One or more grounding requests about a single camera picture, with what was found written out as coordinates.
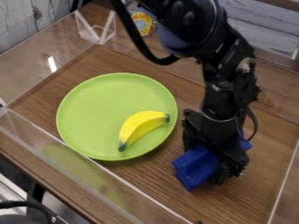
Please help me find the clear acrylic front wall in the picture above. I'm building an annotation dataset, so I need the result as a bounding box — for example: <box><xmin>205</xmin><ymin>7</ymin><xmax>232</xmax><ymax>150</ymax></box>
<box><xmin>0</xmin><ymin>108</ymin><xmax>192</xmax><ymax>224</ymax></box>

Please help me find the yellow labelled tin can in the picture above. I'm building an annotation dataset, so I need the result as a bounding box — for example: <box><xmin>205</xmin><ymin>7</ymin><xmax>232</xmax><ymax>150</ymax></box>
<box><xmin>129</xmin><ymin>11</ymin><xmax>154</xmax><ymax>37</ymax></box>

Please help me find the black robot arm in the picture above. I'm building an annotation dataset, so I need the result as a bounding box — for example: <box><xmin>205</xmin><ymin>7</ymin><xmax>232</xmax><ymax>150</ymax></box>
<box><xmin>109</xmin><ymin>0</ymin><xmax>260</xmax><ymax>190</ymax></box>

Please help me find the clear acrylic corner bracket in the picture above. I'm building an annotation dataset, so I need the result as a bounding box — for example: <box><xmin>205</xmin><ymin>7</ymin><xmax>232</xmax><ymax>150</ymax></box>
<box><xmin>74</xmin><ymin>10</ymin><xmax>117</xmax><ymax>46</ymax></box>

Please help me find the yellow toy banana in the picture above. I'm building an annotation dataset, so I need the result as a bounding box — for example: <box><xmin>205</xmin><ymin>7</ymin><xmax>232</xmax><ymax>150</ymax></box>
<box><xmin>117</xmin><ymin>110</ymin><xmax>170</xmax><ymax>151</ymax></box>

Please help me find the blue plastic block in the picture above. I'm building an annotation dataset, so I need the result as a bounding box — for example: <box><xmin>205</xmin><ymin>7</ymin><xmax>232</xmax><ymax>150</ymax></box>
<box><xmin>170</xmin><ymin>138</ymin><xmax>253</xmax><ymax>193</ymax></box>

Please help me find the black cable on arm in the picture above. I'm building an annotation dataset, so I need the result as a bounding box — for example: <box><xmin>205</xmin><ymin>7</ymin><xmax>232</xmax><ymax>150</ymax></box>
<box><xmin>237</xmin><ymin>106</ymin><xmax>259</xmax><ymax>143</ymax></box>

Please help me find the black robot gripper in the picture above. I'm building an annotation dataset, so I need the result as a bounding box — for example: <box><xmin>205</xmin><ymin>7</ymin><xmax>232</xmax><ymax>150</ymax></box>
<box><xmin>181</xmin><ymin>109</ymin><xmax>248</xmax><ymax>186</ymax></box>

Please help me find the black metal stand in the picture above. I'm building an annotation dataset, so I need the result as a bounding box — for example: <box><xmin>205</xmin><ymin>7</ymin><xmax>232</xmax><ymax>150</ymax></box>
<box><xmin>0</xmin><ymin>178</ymin><xmax>69</xmax><ymax>224</ymax></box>

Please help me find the green plate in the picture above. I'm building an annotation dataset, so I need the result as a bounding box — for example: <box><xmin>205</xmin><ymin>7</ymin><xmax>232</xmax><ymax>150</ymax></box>
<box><xmin>56</xmin><ymin>73</ymin><xmax>177</xmax><ymax>161</ymax></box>

